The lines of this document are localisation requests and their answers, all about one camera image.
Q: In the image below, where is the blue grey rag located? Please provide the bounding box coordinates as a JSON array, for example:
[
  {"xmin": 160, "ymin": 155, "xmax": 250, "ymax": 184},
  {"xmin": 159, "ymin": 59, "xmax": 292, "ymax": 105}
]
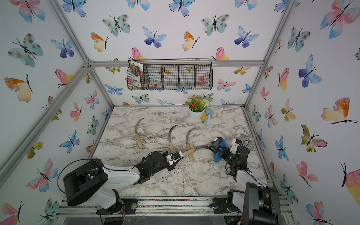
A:
[{"xmin": 213, "ymin": 140, "xmax": 227, "ymax": 163}]

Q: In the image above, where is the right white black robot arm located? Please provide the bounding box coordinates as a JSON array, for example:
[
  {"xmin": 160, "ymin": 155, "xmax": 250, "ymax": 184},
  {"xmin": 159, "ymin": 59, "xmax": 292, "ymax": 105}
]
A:
[{"xmin": 209, "ymin": 137, "xmax": 283, "ymax": 225}]

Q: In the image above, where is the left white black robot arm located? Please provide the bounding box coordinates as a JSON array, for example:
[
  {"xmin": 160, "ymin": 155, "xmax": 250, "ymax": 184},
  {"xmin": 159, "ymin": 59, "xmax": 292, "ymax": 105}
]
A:
[{"xmin": 63, "ymin": 151, "xmax": 184, "ymax": 215}]

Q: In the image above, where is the white pot with plant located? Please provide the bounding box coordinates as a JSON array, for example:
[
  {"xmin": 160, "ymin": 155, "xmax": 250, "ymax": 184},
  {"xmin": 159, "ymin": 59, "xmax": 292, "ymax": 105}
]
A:
[{"xmin": 186, "ymin": 95, "xmax": 210, "ymax": 122}]

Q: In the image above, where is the seed packet in basket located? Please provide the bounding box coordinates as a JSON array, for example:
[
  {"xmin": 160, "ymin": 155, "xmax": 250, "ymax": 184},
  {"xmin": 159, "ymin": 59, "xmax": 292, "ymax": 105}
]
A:
[{"xmin": 129, "ymin": 61, "xmax": 144, "ymax": 87}]

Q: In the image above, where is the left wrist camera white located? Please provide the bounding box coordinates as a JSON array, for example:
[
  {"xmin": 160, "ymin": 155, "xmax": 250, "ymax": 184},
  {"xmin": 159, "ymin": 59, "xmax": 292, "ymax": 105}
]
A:
[{"xmin": 166, "ymin": 152, "xmax": 183, "ymax": 166}]

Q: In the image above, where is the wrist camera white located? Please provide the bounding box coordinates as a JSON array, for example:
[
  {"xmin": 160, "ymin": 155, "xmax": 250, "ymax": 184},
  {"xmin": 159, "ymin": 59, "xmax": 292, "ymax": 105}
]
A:
[
  {"xmin": 230, "ymin": 139, "xmax": 243, "ymax": 154},
  {"xmin": 166, "ymin": 152, "xmax": 183, "ymax": 166}
]

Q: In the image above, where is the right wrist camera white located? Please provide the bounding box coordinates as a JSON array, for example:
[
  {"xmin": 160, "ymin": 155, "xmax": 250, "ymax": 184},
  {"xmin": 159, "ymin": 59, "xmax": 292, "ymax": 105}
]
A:
[{"xmin": 230, "ymin": 139, "xmax": 243, "ymax": 154}]

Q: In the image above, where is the aluminium front rail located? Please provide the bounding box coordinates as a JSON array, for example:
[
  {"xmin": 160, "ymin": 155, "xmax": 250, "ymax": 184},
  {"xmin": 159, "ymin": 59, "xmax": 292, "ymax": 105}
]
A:
[{"xmin": 56, "ymin": 196, "xmax": 293, "ymax": 218}]

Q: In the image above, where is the black wire wall basket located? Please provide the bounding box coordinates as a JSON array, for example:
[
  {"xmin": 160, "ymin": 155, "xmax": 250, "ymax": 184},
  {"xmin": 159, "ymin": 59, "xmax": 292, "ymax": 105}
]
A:
[{"xmin": 126, "ymin": 58, "xmax": 213, "ymax": 91}]

